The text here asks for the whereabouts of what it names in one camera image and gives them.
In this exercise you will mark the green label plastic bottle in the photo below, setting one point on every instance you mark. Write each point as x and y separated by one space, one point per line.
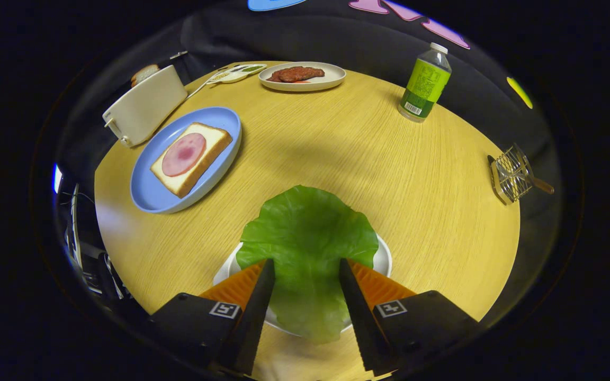
424 84

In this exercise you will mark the black backdrop cloth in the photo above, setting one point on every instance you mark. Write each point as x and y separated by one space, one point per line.
337 37

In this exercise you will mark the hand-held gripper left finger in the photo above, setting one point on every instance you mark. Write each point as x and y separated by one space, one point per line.
254 317

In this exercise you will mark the toasted bread slice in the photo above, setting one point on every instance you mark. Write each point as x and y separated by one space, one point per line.
145 73

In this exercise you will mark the bread slice under ham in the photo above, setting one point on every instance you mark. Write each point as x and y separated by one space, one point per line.
215 140

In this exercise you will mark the round white meat plate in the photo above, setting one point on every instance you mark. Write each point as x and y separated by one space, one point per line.
331 76

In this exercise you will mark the white toaster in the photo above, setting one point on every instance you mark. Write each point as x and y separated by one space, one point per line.
146 108

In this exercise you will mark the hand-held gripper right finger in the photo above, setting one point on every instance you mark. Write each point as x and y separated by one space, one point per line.
360 323

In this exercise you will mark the blue plate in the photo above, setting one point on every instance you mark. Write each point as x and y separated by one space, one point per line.
151 193

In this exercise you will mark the white divided condiment tray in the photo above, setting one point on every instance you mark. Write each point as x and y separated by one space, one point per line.
231 76

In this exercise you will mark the green lettuce leaf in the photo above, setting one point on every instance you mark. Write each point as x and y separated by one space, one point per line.
305 238

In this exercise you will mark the small white plate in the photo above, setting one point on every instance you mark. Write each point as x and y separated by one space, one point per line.
384 259

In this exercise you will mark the pink ham slice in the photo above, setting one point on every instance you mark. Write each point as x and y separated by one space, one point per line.
183 154

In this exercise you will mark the brown meat slice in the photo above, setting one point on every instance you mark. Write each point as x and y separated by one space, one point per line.
305 73
276 77

